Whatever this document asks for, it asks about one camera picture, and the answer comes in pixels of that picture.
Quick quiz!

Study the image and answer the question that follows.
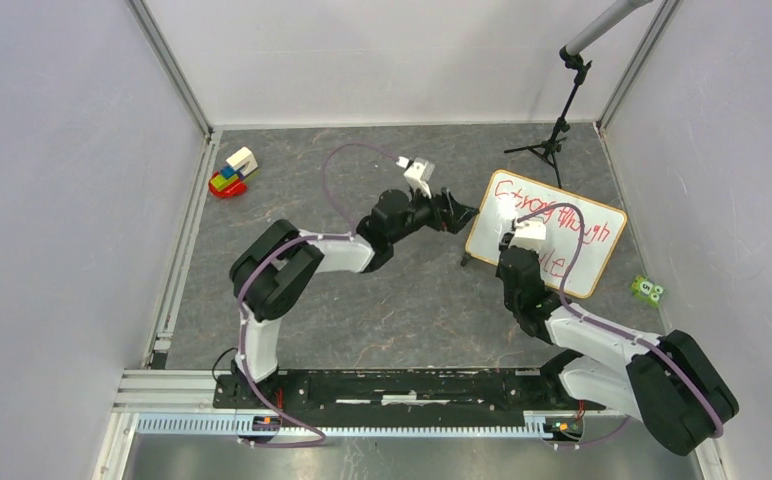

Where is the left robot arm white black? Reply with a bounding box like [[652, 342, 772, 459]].
[[229, 188, 479, 408]]

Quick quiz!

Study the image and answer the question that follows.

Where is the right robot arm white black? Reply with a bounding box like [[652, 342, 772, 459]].
[[496, 227, 740, 456]]

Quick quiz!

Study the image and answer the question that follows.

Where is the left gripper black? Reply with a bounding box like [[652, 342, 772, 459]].
[[389, 181, 479, 245]]

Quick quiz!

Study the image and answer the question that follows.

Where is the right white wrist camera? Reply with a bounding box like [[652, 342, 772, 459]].
[[513, 220, 548, 252]]

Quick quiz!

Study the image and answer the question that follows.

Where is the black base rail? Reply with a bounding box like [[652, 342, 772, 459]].
[[213, 368, 604, 429]]

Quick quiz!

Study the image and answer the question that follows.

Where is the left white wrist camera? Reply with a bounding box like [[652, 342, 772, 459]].
[[396, 156, 435, 199]]

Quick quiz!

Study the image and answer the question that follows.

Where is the grey pole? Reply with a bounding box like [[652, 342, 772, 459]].
[[559, 0, 652, 59]]

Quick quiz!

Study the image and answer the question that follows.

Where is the white whiteboard yellow frame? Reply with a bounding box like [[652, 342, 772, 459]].
[[466, 169, 627, 299]]

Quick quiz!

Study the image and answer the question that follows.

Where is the green number block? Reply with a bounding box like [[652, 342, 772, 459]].
[[630, 275, 665, 308]]

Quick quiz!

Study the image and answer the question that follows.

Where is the black tripod stand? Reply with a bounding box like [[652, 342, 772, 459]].
[[503, 46, 592, 189]]

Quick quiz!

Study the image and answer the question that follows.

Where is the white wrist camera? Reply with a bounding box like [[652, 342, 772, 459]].
[[513, 220, 548, 252], [396, 156, 435, 199]]

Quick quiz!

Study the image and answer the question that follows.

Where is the colourful toy block stack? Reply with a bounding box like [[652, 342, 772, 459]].
[[208, 147, 259, 199]]

